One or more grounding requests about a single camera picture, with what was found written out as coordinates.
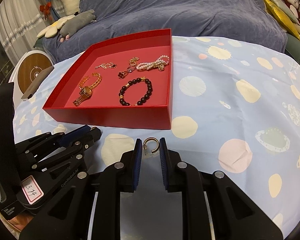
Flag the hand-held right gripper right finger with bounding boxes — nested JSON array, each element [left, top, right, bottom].
[[159, 137, 285, 240]]

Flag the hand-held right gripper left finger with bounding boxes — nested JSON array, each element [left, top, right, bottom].
[[19, 138, 143, 240]]

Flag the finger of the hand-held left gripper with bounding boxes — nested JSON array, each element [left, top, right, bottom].
[[19, 127, 102, 174], [14, 125, 92, 156]]

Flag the gold hoop earring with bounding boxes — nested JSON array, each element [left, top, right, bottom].
[[143, 137, 161, 155]]

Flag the gold wristwatch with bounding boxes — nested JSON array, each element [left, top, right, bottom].
[[73, 85, 93, 107]]

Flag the red cardboard box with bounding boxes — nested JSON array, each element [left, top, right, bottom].
[[42, 28, 174, 130]]

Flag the wide gold link bracelet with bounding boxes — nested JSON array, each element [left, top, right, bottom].
[[80, 72, 102, 89]]

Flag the thin gold chain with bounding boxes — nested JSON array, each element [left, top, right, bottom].
[[94, 62, 117, 69]]

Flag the dark bead bracelet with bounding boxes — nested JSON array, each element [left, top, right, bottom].
[[118, 78, 154, 107]]

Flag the pearl bow bracelet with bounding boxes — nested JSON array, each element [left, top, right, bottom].
[[136, 55, 171, 72]]

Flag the brown flat case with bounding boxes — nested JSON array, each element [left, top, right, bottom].
[[21, 66, 55, 101]]

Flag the white wood-topped round side table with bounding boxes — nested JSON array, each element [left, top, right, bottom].
[[8, 50, 55, 93]]

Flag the light blue printed tablecloth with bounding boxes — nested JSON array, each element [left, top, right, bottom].
[[12, 36, 300, 238]]

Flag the flower shaped cushion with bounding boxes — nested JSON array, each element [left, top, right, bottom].
[[37, 15, 76, 38]]

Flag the white sheer curtain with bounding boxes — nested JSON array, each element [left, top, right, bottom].
[[0, 0, 44, 64]]

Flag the grey plush toy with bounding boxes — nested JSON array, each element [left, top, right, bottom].
[[59, 9, 97, 42]]

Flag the red ribbon bow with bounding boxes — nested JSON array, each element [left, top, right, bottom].
[[39, 2, 52, 18]]

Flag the blue curtain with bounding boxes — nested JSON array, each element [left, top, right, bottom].
[[43, 0, 63, 23]]

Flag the blue sofa blanket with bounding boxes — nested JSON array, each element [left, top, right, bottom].
[[42, 0, 288, 64]]

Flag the yellow cushion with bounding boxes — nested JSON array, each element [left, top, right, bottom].
[[262, 0, 300, 42]]

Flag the grey patterned cushion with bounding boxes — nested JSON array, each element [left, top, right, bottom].
[[264, 0, 300, 24]]

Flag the red-haired plush doll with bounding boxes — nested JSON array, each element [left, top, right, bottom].
[[281, 0, 300, 27]]

